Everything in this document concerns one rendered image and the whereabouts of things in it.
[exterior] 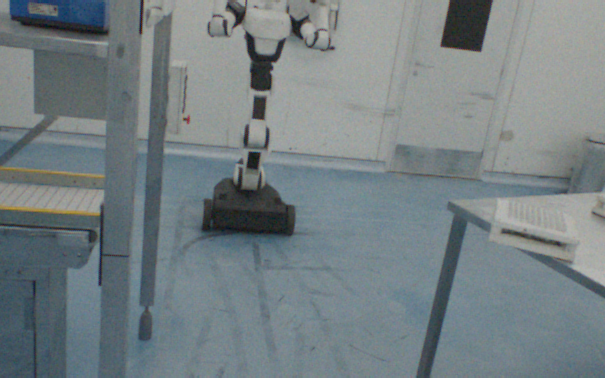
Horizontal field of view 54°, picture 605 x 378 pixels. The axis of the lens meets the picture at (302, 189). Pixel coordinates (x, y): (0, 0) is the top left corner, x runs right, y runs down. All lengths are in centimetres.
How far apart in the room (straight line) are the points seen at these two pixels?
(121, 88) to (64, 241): 41
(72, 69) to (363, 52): 398
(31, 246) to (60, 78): 42
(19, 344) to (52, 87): 66
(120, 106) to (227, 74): 392
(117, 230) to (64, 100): 40
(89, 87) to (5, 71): 388
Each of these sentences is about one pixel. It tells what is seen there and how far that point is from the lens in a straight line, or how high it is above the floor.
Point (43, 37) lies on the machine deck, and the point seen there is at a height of 135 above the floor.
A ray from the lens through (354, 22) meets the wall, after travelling 530.
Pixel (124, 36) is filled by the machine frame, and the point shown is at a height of 137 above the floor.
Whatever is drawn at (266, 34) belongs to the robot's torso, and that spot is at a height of 123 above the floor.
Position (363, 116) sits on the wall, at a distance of 545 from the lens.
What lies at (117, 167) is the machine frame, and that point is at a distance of 135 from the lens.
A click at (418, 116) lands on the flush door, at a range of 560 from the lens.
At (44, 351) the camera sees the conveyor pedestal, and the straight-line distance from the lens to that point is 172.
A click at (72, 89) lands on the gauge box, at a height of 120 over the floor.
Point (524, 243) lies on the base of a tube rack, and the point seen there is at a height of 89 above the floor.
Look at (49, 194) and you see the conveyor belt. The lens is 169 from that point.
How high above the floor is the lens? 151
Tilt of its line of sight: 19 degrees down
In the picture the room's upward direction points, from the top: 8 degrees clockwise
